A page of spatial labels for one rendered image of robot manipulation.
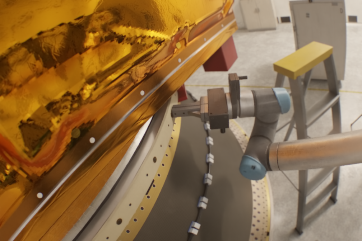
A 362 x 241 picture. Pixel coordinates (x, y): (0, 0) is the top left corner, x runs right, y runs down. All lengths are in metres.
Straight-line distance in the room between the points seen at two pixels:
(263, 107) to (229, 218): 0.37
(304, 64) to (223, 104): 0.62
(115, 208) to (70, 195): 0.10
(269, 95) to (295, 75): 0.45
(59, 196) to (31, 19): 0.31
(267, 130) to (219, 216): 0.30
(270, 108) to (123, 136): 0.37
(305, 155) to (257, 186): 0.45
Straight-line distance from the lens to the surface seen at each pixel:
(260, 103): 0.50
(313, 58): 1.06
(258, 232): 0.79
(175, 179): 0.51
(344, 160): 0.45
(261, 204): 0.83
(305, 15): 3.20
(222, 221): 0.63
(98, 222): 0.38
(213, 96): 0.52
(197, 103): 0.52
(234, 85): 0.46
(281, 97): 0.52
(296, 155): 0.46
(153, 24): 0.41
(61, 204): 0.41
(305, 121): 1.08
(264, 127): 0.56
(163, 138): 0.45
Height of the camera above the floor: 1.97
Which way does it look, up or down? 31 degrees down
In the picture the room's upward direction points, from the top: 24 degrees counter-clockwise
